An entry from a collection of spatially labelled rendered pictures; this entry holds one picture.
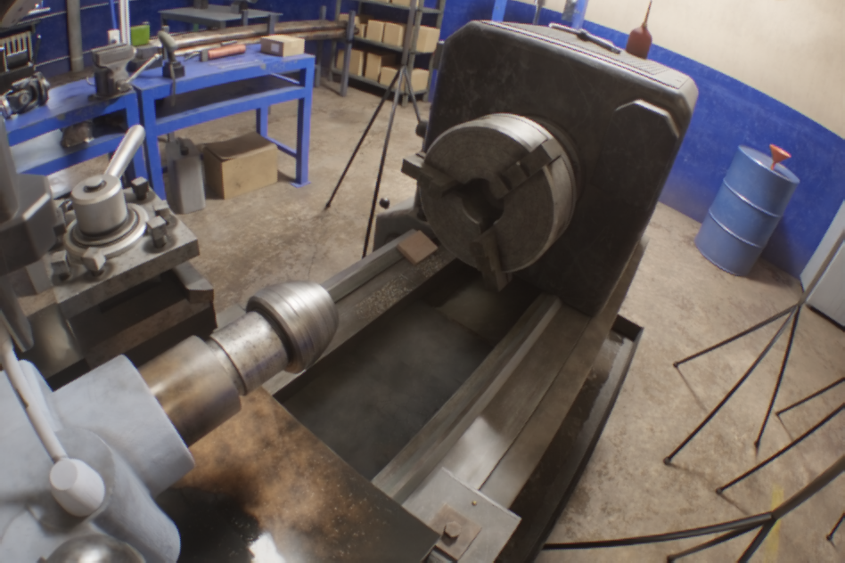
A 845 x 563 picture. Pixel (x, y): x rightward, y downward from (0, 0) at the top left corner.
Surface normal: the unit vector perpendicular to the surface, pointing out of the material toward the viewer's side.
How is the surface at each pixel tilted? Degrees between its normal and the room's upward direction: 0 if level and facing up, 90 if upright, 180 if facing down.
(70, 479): 0
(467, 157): 90
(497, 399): 0
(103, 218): 90
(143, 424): 40
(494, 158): 90
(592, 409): 0
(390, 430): 10
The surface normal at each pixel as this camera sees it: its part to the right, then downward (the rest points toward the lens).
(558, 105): -0.59, 0.39
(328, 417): 0.01, -0.65
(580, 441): 0.16, -0.80
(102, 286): 0.77, 0.47
